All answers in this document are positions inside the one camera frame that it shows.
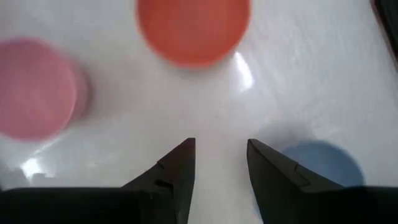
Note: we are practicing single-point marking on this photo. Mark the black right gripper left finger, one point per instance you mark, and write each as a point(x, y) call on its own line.
point(177, 174)

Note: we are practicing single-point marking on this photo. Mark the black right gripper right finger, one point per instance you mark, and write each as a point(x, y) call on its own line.
point(273, 180)

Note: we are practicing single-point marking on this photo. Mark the light blue bowl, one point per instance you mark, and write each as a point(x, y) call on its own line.
point(329, 165)

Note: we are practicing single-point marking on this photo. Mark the coral red bowl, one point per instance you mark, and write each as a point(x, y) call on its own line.
point(192, 28)

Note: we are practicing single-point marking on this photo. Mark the pink bowl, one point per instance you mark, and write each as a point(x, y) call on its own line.
point(34, 90)

